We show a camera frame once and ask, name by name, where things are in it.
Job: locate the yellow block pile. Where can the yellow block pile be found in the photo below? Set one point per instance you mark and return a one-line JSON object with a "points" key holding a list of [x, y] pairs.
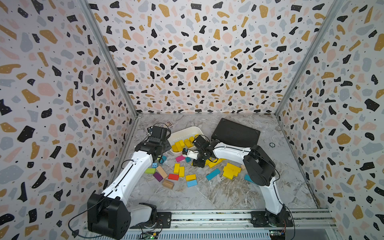
{"points": [[230, 171]]}

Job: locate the yellow flat block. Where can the yellow flat block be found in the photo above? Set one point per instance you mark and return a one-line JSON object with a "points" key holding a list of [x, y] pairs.
{"points": [[191, 178]]}

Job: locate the purple block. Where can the purple block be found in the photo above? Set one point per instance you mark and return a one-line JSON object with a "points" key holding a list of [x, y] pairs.
{"points": [[158, 176]]}

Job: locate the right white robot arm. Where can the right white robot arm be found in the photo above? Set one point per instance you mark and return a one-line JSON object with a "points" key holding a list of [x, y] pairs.
{"points": [[260, 168]]}

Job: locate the white plastic bin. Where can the white plastic bin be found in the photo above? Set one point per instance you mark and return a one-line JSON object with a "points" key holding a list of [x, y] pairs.
{"points": [[184, 134]]}

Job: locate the magenta block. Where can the magenta block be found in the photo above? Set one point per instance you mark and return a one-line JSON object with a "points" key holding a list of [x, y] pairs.
{"points": [[180, 158]]}

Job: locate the long teal block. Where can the long teal block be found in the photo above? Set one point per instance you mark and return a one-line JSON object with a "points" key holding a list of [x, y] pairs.
{"points": [[247, 178], [213, 174]]}

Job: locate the yellow upright block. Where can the yellow upright block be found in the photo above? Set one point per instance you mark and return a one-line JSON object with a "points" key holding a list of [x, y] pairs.
{"points": [[182, 172]]}

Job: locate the green block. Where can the green block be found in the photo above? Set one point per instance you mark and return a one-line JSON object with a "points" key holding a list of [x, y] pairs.
{"points": [[150, 171]]}

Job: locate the light blue block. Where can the light blue block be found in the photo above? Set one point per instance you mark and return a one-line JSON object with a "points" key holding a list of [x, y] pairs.
{"points": [[192, 183]]}

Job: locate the red block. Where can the red block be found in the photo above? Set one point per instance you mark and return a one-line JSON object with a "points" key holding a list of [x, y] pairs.
{"points": [[174, 177]]}

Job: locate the black hard case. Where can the black hard case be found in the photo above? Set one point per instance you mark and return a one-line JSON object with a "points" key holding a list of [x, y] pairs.
{"points": [[235, 134]]}

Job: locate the long yellow block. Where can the long yellow block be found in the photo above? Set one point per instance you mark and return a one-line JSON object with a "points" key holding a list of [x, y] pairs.
{"points": [[178, 147]]}

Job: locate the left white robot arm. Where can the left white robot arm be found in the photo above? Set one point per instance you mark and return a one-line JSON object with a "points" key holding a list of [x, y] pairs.
{"points": [[107, 213]]}

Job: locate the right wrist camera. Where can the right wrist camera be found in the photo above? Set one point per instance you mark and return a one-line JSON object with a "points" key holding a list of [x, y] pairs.
{"points": [[188, 153]]}

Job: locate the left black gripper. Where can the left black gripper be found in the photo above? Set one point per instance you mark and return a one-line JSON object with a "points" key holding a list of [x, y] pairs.
{"points": [[167, 144]]}

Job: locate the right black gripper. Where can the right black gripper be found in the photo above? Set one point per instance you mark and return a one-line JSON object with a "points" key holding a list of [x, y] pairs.
{"points": [[196, 164]]}

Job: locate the natural wood block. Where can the natural wood block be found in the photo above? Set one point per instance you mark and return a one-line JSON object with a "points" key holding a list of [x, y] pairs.
{"points": [[168, 184]]}

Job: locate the long teal block right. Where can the long teal block right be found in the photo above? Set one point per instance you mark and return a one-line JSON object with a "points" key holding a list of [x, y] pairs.
{"points": [[247, 178]]}

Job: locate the long teal block centre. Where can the long teal block centre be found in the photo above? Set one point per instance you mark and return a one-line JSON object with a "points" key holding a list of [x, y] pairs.
{"points": [[213, 174]]}

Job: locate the long yellow block diagonal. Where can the long yellow block diagonal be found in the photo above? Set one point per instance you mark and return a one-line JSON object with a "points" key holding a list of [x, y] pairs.
{"points": [[214, 163]]}

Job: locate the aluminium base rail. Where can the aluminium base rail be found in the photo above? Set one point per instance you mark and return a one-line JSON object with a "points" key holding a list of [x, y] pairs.
{"points": [[301, 224]]}

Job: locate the small playing card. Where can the small playing card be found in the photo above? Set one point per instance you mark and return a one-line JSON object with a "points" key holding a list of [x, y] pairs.
{"points": [[169, 124]]}

